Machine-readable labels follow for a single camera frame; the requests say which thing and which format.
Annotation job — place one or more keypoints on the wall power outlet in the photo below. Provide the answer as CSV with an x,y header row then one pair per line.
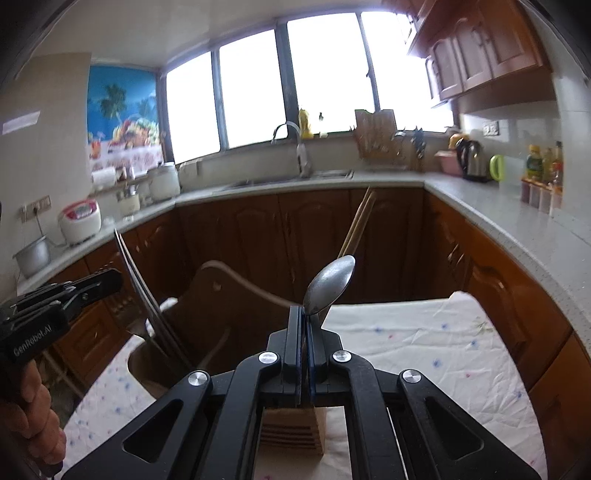
x,y
31,210

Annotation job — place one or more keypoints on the wooden chopstick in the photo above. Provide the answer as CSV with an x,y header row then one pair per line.
x,y
362,226
355,226

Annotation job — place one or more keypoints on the lower wooden cabinets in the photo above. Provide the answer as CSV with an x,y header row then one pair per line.
x,y
419,244

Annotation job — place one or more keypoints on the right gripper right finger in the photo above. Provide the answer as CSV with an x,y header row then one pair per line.
x,y
402,426

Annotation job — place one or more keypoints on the white floral tablecloth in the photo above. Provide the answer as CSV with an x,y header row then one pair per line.
x,y
451,341

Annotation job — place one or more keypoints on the pink container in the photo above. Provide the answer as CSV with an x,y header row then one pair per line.
x,y
448,160

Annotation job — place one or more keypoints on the tropical fruit poster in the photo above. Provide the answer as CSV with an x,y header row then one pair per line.
x,y
122,119

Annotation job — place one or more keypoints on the metal pot on counter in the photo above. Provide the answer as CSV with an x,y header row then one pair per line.
x,y
34,257

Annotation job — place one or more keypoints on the chrome sink faucet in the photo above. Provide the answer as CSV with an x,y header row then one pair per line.
x,y
301,153

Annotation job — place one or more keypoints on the steel chopstick diagonal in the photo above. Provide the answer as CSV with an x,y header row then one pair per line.
x,y
167,342

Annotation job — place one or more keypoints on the yellow dish soap bottle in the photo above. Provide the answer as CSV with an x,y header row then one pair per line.
x,y
305,126

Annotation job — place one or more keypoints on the person's left hand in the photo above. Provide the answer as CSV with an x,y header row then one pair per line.
x,y
33,418

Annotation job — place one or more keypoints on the small white appliance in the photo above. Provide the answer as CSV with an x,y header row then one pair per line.
x,y
128,201

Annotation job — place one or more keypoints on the kitchen window frame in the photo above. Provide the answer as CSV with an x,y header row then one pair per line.
x,y
329,65

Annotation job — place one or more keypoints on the wooden utensil holder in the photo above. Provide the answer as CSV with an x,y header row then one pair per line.
x,y
221,319

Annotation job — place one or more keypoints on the green cup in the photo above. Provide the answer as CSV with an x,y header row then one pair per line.
x,y
497,168

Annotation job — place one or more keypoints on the white red rice cooker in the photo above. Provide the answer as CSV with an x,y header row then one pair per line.
x,y
80,221

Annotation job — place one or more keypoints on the steel electric kettle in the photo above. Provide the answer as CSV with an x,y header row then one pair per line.
x,y
472,162

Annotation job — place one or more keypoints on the upper wooden wall cabinets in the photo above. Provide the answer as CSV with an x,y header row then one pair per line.
x,y
484,54

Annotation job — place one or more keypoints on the steel spoon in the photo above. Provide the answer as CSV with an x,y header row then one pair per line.
x,y
328,286

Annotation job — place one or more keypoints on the spice rack with bottles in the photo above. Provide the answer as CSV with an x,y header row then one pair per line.
x,y
542,184

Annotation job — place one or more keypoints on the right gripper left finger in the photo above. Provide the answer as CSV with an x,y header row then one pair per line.
x,y
205,427

